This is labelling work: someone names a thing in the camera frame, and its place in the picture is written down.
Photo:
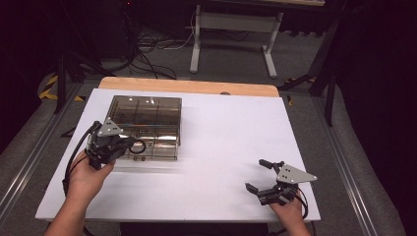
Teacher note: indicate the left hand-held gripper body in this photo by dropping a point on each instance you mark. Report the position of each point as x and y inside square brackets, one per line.
[105, 144]

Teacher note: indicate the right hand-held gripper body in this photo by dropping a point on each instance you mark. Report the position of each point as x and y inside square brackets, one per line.
[291, 178]

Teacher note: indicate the smoky transparent drawer box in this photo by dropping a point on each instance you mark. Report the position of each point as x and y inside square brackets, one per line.
[154, 114]

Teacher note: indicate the person's right hand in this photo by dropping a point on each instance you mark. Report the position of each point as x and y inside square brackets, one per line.
[288, 211]

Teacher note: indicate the person's left hand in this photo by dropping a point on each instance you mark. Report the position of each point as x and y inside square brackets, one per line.
[87, 178]

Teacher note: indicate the white table board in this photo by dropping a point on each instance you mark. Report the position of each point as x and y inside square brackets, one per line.
[213, 147]

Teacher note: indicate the black metal stand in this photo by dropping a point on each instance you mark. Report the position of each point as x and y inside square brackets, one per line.
[329, 95]
[60, 82]

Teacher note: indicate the wooden table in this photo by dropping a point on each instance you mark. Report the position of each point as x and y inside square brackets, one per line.
[183, 86]

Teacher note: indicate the yellow black floor tape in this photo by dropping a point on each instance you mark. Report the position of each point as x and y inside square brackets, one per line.
[49, 88]

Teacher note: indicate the round table grommet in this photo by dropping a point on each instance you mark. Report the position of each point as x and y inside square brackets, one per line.
[225, 93]

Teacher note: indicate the white metal stand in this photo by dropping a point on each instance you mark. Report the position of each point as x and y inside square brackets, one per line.
[236, 21]

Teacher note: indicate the aluminium floor rail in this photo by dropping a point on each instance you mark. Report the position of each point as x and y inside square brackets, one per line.
[36, 149]
[347, 170]

